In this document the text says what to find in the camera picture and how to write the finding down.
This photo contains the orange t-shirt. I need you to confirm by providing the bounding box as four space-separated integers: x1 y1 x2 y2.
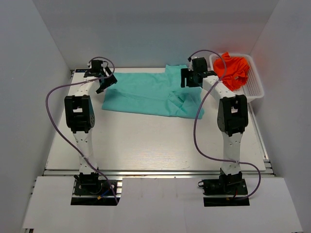
222 52 250 91

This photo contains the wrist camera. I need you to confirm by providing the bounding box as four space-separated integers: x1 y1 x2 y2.
188 57 208 73
86 60 103 77

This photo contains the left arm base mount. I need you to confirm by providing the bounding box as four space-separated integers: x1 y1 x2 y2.
70 172 121 206

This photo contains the aluminium table rail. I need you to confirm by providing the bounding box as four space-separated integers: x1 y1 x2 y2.
43 169 275 178

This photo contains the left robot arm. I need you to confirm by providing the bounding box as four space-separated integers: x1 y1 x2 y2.
64 65 117 175

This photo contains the white plastic basket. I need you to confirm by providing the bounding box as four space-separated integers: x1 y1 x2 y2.
209 53 264 102

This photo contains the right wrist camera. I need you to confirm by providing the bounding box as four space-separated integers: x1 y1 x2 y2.
188 57 208 73

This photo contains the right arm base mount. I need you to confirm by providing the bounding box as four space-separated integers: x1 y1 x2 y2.
198 172 250 207

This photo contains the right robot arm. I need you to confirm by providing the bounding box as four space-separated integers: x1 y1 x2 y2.
181 68 248 176

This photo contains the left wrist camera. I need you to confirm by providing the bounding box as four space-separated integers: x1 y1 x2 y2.
86 60 103 77

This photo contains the teal t-shirt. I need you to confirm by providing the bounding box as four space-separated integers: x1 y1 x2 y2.
102 65 205 119

